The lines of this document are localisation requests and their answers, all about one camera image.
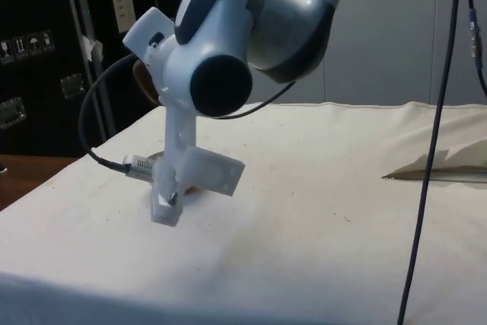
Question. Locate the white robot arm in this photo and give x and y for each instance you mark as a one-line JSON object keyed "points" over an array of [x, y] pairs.
{"points": [[243, 24]]}

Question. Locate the white bowl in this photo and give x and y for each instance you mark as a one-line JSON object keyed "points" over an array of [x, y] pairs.
{"points": [[192, 189]]}

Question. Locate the pale locker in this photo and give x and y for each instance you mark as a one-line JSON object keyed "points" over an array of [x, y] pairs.
{"points": [[460, 74], [380, 36]]}

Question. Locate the black cabinet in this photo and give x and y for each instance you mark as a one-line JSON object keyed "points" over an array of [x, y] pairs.
{"points": [[38, 5]]}

